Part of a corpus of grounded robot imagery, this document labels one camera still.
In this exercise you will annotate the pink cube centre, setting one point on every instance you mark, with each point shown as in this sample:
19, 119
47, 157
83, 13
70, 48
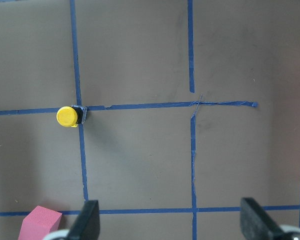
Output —
38, 223

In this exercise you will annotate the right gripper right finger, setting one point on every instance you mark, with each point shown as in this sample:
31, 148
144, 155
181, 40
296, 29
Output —
256, 224

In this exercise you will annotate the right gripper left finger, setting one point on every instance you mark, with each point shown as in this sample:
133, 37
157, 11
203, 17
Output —
85, 227

